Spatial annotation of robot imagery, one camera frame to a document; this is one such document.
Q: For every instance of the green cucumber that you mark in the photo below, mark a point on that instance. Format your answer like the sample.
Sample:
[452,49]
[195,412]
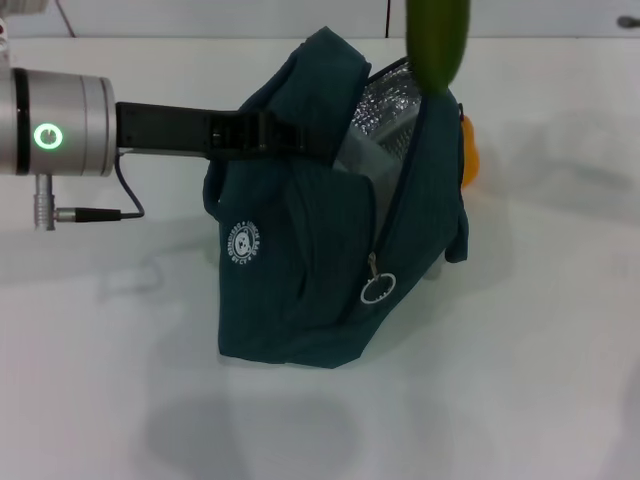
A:
[437,40]

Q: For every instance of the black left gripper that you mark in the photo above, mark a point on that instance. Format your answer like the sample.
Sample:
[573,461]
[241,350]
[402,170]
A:
[165,130]

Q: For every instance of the dark teal lunch bag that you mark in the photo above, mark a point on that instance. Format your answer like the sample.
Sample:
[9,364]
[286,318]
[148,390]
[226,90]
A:
[300,260]

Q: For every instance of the yellow orange pear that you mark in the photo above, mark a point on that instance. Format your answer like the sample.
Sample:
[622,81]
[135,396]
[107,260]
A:
[471,155]

